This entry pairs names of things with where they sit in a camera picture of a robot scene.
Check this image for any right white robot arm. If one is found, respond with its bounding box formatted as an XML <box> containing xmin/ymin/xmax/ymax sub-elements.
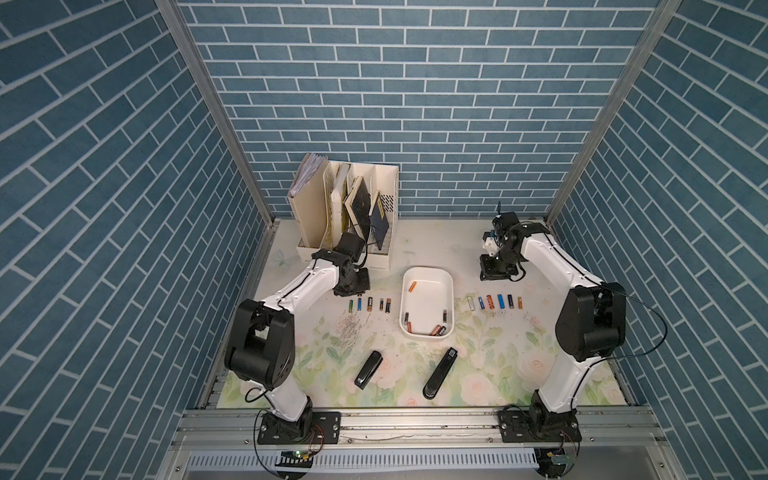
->
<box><xmin>479</xmin><ymin>212</ymin><xmax>626</xmax><ymax>419</ymax></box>

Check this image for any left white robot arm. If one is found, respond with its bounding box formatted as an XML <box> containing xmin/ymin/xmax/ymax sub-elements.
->
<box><xmin>224</xmin><ymin>232</ymin><xmax>370</xmax><ymax>434</ymax></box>

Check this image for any white plastic storage box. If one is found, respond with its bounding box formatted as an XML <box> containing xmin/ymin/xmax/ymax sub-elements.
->
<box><xmin>398</xmin><ymin>266</ymin><xmax>455</xmax><ymax>342</ymax></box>

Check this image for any dark blue notebook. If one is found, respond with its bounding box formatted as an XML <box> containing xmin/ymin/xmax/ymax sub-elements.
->
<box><xmin>369</xmin><ymin>192</ymin><xmax>389</xmax><ymax>250</ymax></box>

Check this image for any floral table mat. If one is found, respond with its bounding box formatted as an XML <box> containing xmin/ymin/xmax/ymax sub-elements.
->
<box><xmin>219</xmin><ymin>219</ymin><xmax>625</xmax><ymax>409</ymax></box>

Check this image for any beige desktop file organizer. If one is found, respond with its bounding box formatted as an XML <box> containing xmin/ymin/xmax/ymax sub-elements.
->
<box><xmin>288</xmin><ymin>153</ymin><xmax>400</xmax><ymax>271</ymax></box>

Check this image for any long black stapler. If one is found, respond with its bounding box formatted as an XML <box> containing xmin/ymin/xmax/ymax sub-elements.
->
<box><xmin>422</xmin><ymin>347</ymin><xmax>458</xmax><ymax>400</ymax></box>

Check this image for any aluminium mounting rail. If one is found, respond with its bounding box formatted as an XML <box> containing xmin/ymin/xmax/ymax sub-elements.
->
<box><xmin>169</xmin><ymin>406</ymin><xmax>666</xmax><ymax>452</ymax></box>

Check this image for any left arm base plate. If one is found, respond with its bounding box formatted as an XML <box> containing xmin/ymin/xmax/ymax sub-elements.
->
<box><xmin>256</xmin><ymin>411</ymin><xmax>342</xmax><ymax>445</ymax></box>

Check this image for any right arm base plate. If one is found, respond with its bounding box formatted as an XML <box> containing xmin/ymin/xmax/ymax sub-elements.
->
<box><xmin>497</xmin><ymin>408</ymin><xmax>582</xmax><ymax>443</ymax></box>

